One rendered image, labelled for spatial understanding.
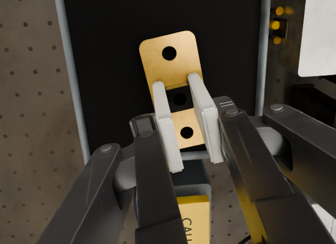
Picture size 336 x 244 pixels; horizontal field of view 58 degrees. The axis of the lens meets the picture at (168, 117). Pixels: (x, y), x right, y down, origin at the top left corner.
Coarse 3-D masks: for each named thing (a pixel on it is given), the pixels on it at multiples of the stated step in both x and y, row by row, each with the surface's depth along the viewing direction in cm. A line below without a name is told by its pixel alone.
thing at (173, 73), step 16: (144, 48) 20; (160, 48) 20; (176, 48) 20; (192, 48) 20; (144, 64) 20; (160, 64) 21; (176, 64) 21; (192, 64) 21; (160, 80) 21; (176, 80) 21; (176, 112) 22; (192, 112) 22; (176, 128) 22; (192, 128) 22; (192, 144) 23
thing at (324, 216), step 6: (288, 180) 45; (294, 186) 43; (294, 192) 42; (312, 204) 40; (318, 210) 40; (324, 210) 40; (324, 216) 40; (330, 216) 40; (324, 222) 41; (330, 222) 41; (330, 228) 41
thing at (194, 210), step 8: (184, 200) 26; (192, 200) 26; (200, 200) 26; (208, 200) 26; (184, 208) 26; (192, 208) 26; (200, 208) 26; (208, 208) 26; (184, 216) 27; (192, 216) 27; (200, 216) 27; (208, 216) 27; (184, 224) 27; (192, 224) 27; (200, 224) 27; (208, 224) 27; (192, 232) 27; (200, 232) 27; (208, 232) 27; (192, 240) 28; (200, 240) 28; (208, 240) 28
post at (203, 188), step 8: (184, 160) 32; (192, 160) 32; (200, 160) 32; (184, 168) 30; (192, 168) 30; (200, 168) 30; (176, 176) 29; (184, 176) 29; (192, 176) 29; (200, 176) 29; (176, 184) 28; (184, 184) 28; (192, 184) 28; (200, 184) 28; (208, 184) 28; (176, 192) 28; (184, 192) 28; (192, 192) 28; (200, 192) 28; (208, 192) 28; (136, 200) 28; (136, 208) 30
